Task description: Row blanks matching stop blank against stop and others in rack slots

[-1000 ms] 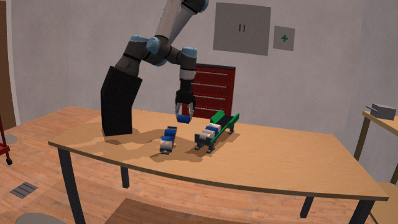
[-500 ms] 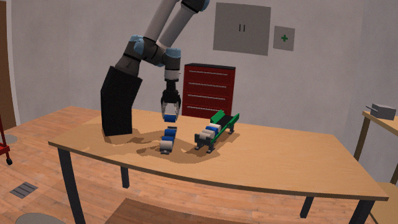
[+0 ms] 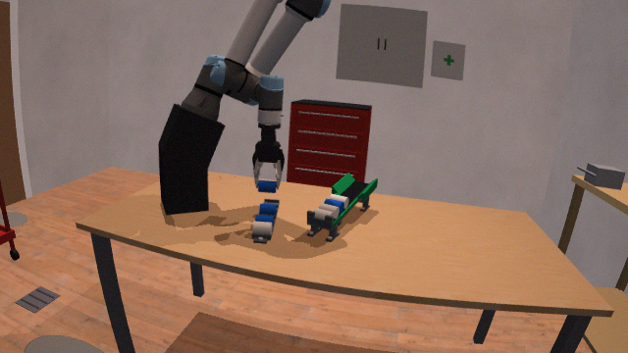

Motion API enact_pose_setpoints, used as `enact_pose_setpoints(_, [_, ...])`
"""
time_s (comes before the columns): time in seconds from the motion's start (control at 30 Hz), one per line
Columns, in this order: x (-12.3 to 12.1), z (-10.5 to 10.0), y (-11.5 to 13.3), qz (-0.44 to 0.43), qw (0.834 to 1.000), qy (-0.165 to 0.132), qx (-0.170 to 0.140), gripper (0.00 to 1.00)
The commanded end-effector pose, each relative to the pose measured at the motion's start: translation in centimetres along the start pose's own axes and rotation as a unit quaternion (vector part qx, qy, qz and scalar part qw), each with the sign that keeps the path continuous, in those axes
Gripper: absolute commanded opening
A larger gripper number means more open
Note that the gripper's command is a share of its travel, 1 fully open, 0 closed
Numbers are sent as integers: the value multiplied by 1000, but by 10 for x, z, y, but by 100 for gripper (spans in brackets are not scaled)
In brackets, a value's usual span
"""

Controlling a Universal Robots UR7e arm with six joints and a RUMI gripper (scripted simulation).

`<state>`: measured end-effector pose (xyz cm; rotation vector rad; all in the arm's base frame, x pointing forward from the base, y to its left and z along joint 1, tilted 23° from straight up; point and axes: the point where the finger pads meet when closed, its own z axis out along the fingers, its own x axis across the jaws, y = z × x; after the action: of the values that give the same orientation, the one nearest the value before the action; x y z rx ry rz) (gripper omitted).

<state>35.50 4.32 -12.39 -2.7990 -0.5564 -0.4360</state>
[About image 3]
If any black flat bar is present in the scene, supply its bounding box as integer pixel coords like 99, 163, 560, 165
307, 216, 333, 229

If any blue plastic bar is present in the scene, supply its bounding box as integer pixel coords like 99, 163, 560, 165
324, 198, 344, 214
255, 215, 274, 223
258, 180, 277, 193
259, 203, 277, 215

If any white short plastic bar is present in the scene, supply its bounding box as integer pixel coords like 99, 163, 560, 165
252, 222, 272, 235
329, 194, 348, 209

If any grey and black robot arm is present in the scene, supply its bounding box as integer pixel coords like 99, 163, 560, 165
181, 0, 331, 126

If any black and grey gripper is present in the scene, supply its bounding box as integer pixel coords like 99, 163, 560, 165
252, 123, 285, 190

